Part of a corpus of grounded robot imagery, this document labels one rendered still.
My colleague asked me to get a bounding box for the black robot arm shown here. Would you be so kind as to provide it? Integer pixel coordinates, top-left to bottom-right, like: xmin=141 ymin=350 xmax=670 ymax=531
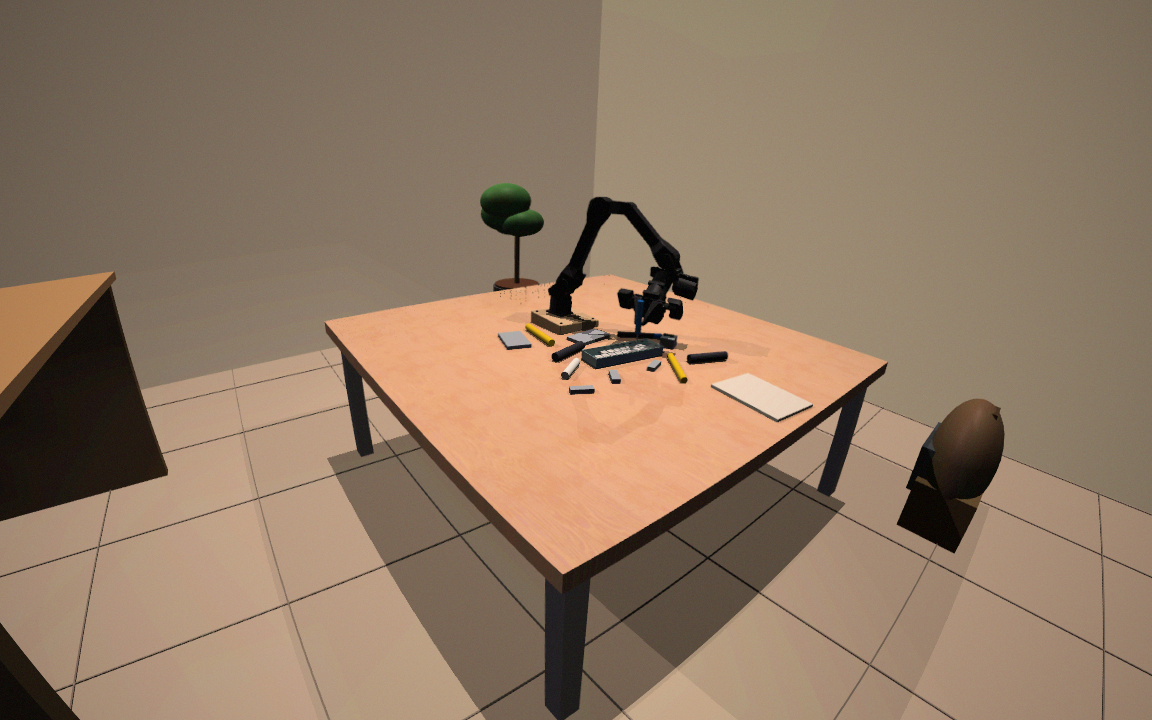
xmin=546 ymin=197 xmax=699 ymax=317

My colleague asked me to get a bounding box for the beige flat rectangular panel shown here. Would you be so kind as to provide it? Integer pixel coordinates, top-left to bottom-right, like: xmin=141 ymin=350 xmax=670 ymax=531
xmin=711 ymin=373 xmax=813 ymax=422

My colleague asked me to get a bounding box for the keyboard with white letter keys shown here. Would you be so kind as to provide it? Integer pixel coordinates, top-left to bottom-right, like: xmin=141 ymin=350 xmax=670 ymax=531
xmin=581 ymin=338 xmax=664 ymax=369

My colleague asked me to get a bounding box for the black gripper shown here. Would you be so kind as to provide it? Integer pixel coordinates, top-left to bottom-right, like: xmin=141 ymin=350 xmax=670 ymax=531
xmin=617 ymin=279 xmax=683 ymax=326

